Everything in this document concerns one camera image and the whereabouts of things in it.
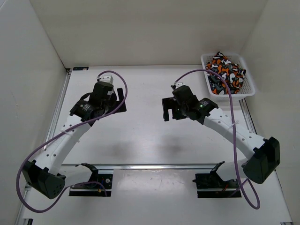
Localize dark corner label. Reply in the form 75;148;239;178
73;67;89;71

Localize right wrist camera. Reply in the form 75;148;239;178
171;82;185;90

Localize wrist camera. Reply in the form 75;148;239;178
171;82;185;90
97;75;113;85

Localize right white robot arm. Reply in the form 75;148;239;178
162;85;280;188

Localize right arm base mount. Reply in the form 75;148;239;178
193;161;241;199

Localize white plastic mesh basket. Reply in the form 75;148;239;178
201;52;255;101

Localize front aluminium rail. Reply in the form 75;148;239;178
58;163;249;170

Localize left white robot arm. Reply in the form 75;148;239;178
17;75;127;199

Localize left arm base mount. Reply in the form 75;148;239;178
69;163;113;197

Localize left aluminium rail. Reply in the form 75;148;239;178
45;68;72;142

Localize orange camouflage shorts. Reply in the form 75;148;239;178
205;52;246;95

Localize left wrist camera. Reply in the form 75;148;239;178
97;75;113;85

